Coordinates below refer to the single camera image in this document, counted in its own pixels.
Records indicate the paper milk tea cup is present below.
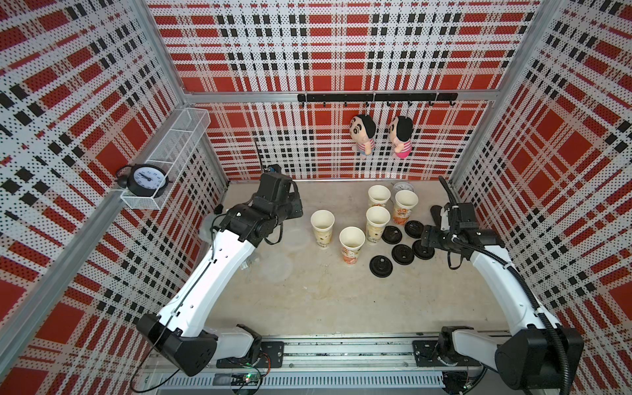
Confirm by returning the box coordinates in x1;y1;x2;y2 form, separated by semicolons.
339;226;365;265
310;210;335;249
365;206;391;244

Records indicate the black cup lid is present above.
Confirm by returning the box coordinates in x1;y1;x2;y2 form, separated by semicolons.
411;240;435;260

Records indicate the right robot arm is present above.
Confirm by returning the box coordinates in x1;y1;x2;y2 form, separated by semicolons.
420;203;584;394

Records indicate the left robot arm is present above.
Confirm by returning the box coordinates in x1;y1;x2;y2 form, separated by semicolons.
137;165;303;377

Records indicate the black remote control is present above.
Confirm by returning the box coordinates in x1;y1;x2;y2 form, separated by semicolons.
431;205;443;227

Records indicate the black lid back right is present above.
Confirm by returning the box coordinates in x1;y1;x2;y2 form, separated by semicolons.
404;220;425;239

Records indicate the black lid middle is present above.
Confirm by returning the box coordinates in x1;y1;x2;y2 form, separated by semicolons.
391;245;416;266

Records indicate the back right paper cup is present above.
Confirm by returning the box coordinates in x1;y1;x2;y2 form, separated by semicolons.
393;190;419;225

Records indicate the black lid back left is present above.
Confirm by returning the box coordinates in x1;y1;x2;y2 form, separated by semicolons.
381;225;403;245

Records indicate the small white clock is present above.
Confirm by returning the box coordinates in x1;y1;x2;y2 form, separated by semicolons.
393;181;415;194

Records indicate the grey plush toy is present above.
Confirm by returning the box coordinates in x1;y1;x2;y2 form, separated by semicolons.
198;203;225;246

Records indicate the black lid front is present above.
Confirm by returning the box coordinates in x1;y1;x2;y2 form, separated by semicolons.
369;255;393;278

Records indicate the back left paper cup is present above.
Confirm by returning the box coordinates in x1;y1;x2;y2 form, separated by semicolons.
368;185;391;207

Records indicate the plush doll blue striped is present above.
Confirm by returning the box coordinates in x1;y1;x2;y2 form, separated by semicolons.
350;115;376;156

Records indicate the plush doll pink striped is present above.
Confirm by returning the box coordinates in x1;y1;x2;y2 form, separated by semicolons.
388;116;413;159

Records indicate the black round alarm clock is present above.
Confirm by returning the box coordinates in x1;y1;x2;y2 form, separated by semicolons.
115;164;170;198

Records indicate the black hook rail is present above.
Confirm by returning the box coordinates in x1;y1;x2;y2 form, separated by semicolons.
297;92;459;104

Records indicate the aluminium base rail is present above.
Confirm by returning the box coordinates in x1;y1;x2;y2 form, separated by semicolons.
138;332;491;394

